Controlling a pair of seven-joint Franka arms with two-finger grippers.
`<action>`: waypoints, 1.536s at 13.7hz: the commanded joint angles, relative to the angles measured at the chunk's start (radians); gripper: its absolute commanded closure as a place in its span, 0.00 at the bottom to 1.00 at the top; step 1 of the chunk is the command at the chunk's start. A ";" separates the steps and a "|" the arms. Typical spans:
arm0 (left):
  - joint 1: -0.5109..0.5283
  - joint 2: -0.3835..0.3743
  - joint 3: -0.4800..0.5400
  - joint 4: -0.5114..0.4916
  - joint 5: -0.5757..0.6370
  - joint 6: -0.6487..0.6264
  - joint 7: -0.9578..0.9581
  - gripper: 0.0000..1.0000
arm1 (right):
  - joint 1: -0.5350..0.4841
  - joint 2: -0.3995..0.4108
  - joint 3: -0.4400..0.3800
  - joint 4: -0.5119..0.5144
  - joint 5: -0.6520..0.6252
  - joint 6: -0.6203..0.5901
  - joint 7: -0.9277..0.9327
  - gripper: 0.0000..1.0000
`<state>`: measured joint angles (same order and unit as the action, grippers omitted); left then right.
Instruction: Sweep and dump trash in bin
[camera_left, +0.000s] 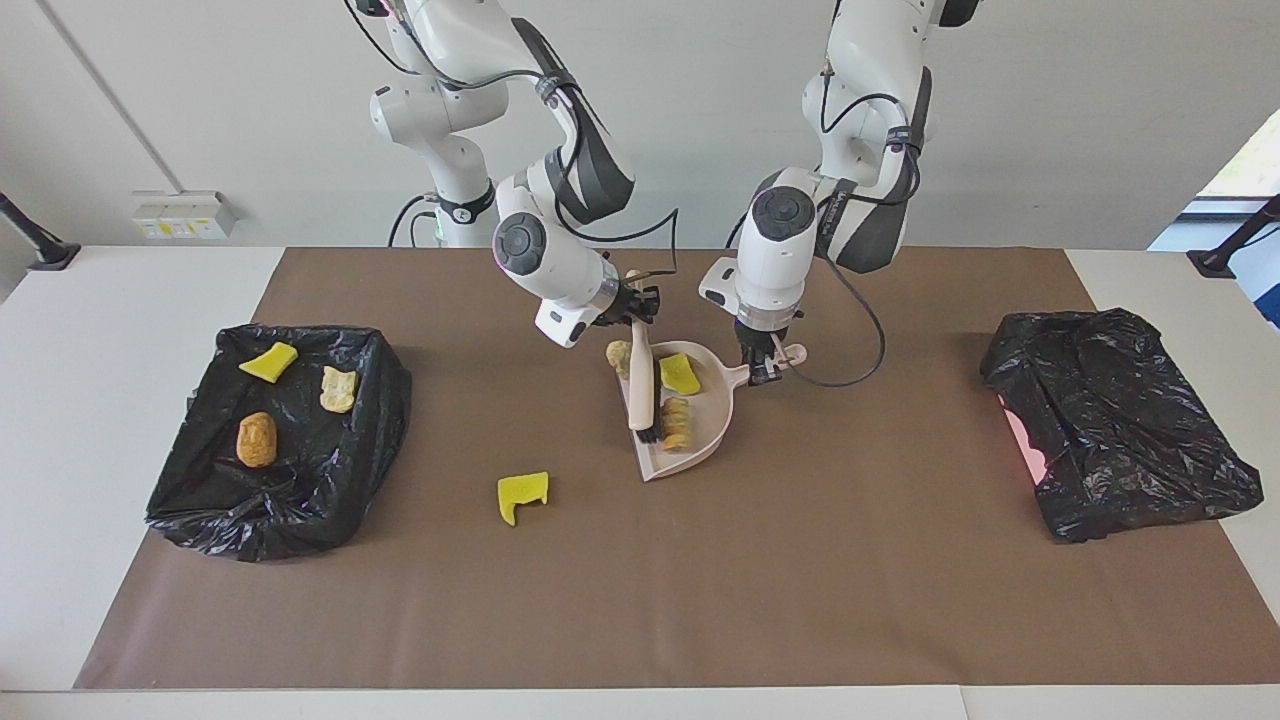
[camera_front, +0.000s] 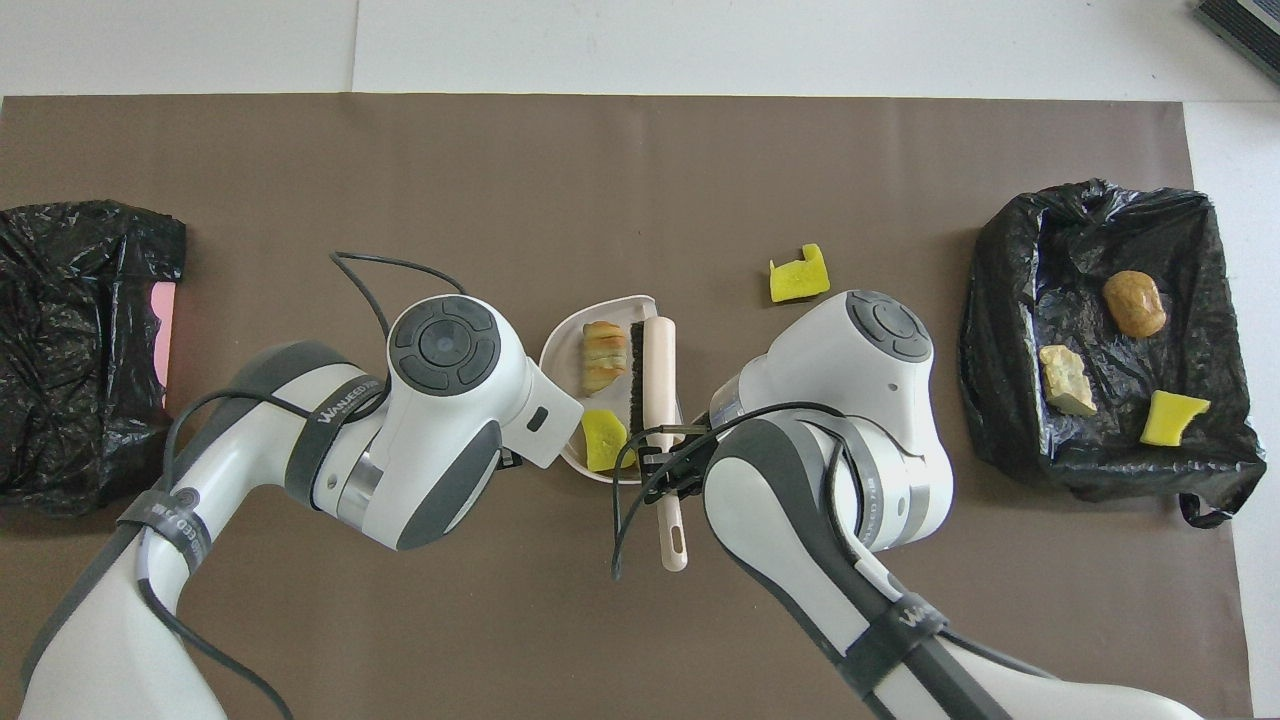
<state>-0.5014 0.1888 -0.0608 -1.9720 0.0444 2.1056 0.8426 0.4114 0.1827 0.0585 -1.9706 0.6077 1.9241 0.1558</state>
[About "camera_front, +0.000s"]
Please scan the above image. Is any brown paper table mat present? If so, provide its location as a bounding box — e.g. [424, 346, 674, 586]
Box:
[0, 94, 1254, 720]

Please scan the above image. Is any yellow sponge piece with notch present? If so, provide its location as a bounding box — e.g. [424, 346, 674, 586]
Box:
[768, 243, 832, 303]

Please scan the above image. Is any pale pink hand brush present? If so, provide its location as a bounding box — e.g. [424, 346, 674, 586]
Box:
[627, 315, 690, 573]

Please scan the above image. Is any dark grey ribbed device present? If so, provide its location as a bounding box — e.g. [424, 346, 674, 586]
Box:
[1196, 0, 1280, 86]

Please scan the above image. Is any tan striped croissant toy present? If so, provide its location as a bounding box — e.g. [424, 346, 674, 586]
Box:
[1038, 345, 1098, 417]

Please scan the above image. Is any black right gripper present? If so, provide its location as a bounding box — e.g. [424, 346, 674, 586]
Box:
[640, 428, 721, 499]

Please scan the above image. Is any bin lined with black bag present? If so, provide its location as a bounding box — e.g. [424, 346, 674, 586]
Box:
[958, 179, 1268, 529]

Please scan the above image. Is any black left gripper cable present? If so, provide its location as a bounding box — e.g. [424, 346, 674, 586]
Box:
[140, 250, 471, 720]

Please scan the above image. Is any orange striped croissant toy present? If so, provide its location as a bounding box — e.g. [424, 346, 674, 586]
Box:
[581, 320, 631, 396]

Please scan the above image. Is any pink bin with black bag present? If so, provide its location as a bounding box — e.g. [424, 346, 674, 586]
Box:
[0, 200, 188, 518]

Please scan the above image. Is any yellow sponge wedge piece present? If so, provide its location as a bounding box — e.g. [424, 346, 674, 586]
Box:
[1140, 390, 1211, 447]

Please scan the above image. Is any pale pink plastic dustpan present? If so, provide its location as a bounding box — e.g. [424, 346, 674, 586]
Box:
[539, 294, 686, 485]

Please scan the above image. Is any yellow sponge square piece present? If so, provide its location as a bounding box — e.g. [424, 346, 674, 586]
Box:
[582, 409, 633, 473]

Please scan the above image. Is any brown potato-shaped bread toy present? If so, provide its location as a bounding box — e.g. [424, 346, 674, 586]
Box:
[1103, 270, 1168, 339]

